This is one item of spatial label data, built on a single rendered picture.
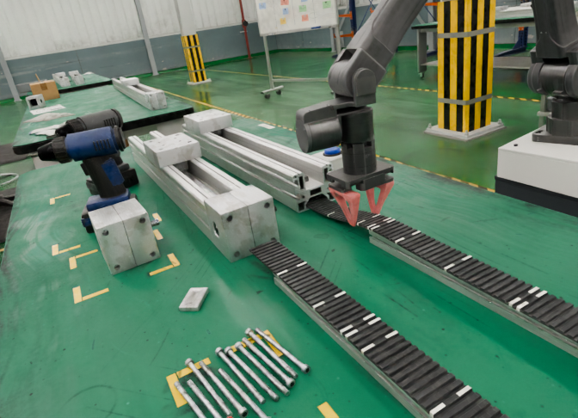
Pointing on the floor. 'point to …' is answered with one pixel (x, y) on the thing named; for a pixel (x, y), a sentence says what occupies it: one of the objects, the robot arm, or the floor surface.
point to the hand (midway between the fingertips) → (363, 216)
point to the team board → (294, 15)
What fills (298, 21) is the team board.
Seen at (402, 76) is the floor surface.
